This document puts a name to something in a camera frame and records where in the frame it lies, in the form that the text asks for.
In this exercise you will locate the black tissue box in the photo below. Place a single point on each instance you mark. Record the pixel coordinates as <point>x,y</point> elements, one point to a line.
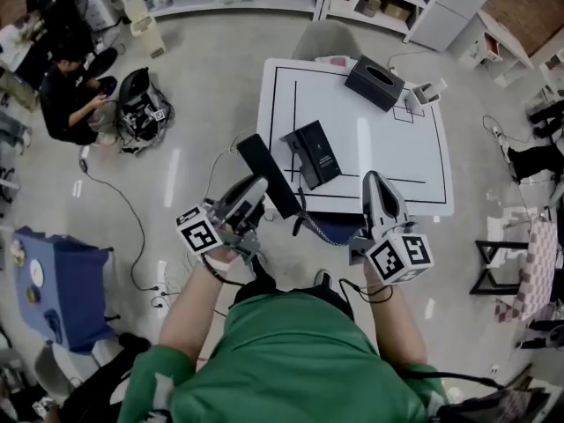
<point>374,82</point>

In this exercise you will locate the white cabinet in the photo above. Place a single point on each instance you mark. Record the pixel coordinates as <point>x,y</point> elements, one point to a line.
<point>454,11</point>

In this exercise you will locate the pink checkered cloth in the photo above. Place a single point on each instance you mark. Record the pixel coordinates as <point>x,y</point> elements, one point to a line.
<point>535,271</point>

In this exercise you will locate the black telephone base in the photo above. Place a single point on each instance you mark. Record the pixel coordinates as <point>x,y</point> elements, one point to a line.
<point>319,152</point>

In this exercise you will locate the person's left forearm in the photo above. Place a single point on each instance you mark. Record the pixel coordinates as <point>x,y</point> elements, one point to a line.
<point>189,311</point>

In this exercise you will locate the small white container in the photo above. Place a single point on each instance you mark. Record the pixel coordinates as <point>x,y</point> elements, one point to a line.
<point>425,93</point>

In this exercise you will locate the white shelf unit with boxes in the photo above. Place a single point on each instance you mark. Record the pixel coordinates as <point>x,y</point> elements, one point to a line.
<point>374,2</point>

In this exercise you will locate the white waste bin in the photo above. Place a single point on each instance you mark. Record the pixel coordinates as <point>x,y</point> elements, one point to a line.
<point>147,35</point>

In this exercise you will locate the blue covered table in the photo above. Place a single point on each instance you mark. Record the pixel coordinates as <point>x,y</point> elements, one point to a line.
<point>66,289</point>

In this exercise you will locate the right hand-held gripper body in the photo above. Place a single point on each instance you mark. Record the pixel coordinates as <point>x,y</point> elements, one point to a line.
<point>398,254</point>

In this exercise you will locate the person's black trousers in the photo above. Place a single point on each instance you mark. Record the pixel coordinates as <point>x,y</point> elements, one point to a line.
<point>264,282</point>

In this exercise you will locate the white power strip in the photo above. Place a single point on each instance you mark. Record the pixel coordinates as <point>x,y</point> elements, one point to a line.
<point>162,290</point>

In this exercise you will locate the black frame stool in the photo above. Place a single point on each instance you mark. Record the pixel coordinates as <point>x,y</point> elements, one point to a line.
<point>484,258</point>

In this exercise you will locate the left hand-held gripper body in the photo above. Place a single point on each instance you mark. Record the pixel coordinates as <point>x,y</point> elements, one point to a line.
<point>200,235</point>

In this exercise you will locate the person's right forearm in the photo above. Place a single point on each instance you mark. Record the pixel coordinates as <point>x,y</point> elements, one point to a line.
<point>396,324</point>

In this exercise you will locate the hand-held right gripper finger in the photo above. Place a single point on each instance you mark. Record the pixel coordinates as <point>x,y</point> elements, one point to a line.
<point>398,201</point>
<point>372,196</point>

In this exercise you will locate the person's green shirt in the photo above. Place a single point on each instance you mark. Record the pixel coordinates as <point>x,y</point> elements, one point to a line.
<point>286,359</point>

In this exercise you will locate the person's black shoe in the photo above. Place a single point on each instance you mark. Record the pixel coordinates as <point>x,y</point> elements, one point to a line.
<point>324,279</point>

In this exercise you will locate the black equipment pile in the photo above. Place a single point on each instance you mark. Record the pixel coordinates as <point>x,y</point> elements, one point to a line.
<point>143,108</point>

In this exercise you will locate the grey chair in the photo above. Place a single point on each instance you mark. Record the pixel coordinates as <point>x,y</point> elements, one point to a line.
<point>326,40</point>

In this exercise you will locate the black telephone handset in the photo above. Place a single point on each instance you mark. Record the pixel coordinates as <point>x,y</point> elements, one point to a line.
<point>269,172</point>

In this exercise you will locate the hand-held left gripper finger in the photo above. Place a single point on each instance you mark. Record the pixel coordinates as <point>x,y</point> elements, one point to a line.
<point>238,186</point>
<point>257,195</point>

